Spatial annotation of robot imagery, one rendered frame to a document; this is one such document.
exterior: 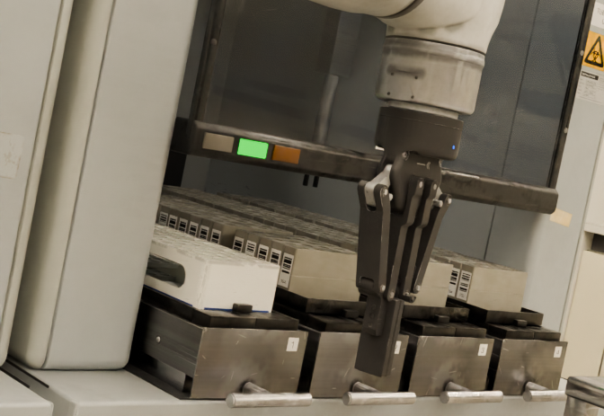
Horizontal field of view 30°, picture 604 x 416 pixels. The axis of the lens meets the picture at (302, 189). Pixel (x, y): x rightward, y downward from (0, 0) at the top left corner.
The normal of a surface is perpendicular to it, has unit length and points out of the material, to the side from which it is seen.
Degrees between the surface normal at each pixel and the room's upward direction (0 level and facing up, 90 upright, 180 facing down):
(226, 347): 90
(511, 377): 90
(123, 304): 90
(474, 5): 101
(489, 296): 90
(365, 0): 153
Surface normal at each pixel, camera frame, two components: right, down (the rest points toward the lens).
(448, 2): 0.40, 0.58
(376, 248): -0.61, 0.16
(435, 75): 0.00, 0.04
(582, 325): -0.74, -0.11
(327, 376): 0.64, 0.17
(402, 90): -0.58, -0.07
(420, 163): 0.79, 0.18
